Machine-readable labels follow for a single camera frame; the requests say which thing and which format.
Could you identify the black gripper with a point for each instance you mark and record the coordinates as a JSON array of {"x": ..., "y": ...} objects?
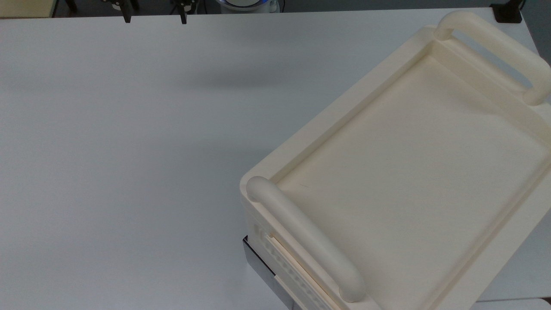
[{"x": 109, "y": 3}]

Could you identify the cream plastic cabinet body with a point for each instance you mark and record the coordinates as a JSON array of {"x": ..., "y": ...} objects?
[{"x": 413, "y": 181}]

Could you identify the black pole with clamp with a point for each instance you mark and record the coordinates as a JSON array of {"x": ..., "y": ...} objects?
[{"x": 507, "y": 13}]

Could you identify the black stand leg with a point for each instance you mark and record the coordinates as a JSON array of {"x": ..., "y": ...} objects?
[{"x": 71, "y": 5}]

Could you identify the light wooden desk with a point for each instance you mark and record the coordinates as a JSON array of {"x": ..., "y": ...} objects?
[{"x": 26, "y": 7}]

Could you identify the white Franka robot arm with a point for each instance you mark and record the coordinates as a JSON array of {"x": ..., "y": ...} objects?
[{"x": 247, "y": 4}]

